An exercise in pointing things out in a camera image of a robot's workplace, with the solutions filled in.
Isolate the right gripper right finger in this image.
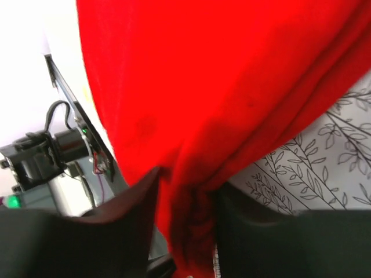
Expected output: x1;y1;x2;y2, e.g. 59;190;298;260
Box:
215;183;370;277

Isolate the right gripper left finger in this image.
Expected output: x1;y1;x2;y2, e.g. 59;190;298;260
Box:
1;167;160;277

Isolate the red t shirt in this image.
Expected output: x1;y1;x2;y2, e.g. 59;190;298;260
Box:
77;1;370;277

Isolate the floral patterned table mat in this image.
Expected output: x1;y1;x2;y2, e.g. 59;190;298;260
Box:
214;74;370;277

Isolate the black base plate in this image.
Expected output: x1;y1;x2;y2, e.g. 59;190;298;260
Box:
45;54;131;200

